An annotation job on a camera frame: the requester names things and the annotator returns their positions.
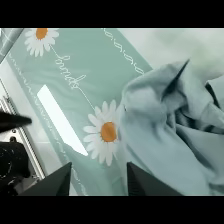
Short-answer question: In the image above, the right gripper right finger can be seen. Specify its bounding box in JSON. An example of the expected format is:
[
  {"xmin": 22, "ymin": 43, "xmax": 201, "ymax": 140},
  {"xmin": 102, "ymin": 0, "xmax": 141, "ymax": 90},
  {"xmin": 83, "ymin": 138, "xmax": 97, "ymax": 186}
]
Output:
[{"xmin": 126, "ymin": 161, "xmax": 183, "ymax": 197}]

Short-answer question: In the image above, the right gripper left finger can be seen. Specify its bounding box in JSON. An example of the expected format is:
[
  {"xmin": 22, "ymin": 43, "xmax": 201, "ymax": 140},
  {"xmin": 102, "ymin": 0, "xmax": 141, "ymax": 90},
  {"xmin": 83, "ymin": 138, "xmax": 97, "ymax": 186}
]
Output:
[{"xmin": 19, "ymin": 161, "xmax": 73, "ymax": 197}]

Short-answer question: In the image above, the light blue T-shirt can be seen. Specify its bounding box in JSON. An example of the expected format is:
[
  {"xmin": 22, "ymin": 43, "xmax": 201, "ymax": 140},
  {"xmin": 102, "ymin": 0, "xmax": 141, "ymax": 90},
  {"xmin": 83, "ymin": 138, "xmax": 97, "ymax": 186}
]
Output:
[{"xmin": 117, "ymin": 59, "xmax": 224, "ymax": 197}]

